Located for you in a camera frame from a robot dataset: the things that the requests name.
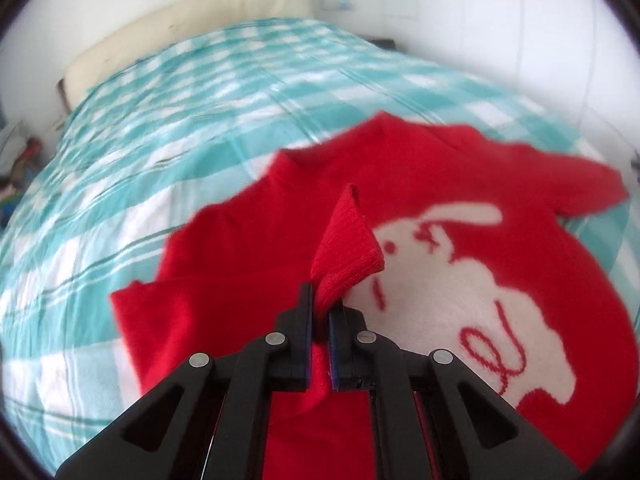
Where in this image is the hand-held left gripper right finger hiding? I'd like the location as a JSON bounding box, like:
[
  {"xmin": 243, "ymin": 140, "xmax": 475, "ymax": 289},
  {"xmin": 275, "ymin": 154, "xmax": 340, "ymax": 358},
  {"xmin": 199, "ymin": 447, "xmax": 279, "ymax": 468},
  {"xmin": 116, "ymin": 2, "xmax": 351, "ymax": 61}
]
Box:
[{"xmin": 327, "ymin": 305, "xmax": 583, "ymax": 480}]

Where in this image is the cream pillow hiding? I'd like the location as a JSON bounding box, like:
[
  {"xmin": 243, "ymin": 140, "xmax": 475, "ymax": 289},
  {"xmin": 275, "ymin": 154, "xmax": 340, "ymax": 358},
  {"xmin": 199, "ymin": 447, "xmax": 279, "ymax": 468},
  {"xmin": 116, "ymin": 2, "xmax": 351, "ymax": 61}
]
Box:
[{"xmin": 56, "ymin": 0, "xmax": 315, "ymax": 111}]

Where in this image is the red sweater with white rabbit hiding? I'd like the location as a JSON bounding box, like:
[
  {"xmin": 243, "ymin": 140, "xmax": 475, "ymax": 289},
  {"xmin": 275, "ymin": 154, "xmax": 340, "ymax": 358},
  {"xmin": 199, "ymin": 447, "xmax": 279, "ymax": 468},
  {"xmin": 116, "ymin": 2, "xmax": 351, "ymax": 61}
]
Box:
[{"xmin": 109, "ymin": 111, "xmax": 640, "ymax": 480}]

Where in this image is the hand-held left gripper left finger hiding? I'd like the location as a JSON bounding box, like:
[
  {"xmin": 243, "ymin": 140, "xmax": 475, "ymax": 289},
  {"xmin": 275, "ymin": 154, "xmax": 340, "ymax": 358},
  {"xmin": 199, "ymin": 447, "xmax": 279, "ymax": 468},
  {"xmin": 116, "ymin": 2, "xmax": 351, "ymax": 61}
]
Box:
[{"xmin": 54, "ymin": 282, "xmax": 316, "ymax": 480}]

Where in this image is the white wardrobe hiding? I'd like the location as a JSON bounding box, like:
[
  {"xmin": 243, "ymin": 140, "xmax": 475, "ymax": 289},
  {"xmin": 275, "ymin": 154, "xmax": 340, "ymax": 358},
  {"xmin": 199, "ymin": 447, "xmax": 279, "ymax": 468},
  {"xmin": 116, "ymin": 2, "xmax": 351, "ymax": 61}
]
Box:
[{"xmin": 385, "ymin": 0, "xmax": 640, "ymax": 171}]

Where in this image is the teal checked bed sheet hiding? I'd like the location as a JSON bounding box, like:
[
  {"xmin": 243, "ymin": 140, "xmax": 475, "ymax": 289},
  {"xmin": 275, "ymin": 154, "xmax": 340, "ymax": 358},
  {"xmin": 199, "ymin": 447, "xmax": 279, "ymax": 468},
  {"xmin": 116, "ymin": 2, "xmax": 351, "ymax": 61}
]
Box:
[{"xmin": 0, "ymin": 17, "xmax": 632, "ymax": 476}]

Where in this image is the clutter pile beside bed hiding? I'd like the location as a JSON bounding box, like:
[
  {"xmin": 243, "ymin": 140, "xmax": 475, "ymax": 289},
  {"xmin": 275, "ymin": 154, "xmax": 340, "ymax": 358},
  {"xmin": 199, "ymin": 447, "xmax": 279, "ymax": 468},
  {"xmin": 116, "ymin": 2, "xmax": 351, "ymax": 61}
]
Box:
[{"xmin": 0, "ymin": 120, "xmax": 46, "ymax": 226}]

